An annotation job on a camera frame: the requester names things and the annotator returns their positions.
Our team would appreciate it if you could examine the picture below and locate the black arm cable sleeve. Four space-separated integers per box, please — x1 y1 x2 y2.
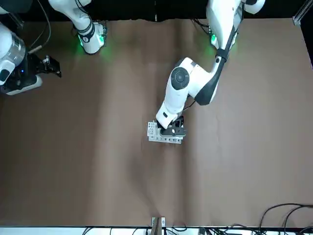
183 4 244 111

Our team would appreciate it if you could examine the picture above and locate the aluminium frame post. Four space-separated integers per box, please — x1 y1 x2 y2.
292 0 313 25

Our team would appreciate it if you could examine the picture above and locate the white side desk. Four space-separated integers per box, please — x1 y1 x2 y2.
0 226 313 235

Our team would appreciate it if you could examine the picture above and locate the black arm foot cable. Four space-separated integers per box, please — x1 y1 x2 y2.
194 18 211 34

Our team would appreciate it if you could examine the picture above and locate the aluminium post with bracket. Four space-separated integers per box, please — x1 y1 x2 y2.
151 216 166 235

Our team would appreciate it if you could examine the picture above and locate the white test tube rack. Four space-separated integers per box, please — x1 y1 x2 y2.
146 121 184 145

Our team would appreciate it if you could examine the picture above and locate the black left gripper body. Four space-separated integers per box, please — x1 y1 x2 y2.
158 116 188 137

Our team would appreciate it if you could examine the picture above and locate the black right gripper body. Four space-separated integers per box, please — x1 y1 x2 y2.
6 52 41 88

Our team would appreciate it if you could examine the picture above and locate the black cable with silver plug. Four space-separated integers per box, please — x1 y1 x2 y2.
28 0 51 53

